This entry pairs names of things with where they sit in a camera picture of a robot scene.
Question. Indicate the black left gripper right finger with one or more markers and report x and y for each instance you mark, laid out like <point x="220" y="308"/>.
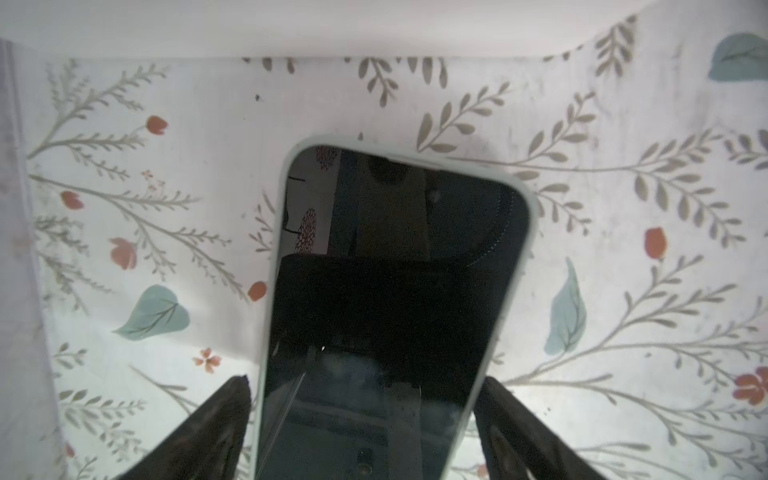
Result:
<point x="517" y="445"/>

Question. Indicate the phone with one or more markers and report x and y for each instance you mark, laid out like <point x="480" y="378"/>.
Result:
<point x="393" y="276"/>

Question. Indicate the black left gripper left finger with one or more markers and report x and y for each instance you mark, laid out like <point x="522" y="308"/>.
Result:
<point x="205" y="446"/>

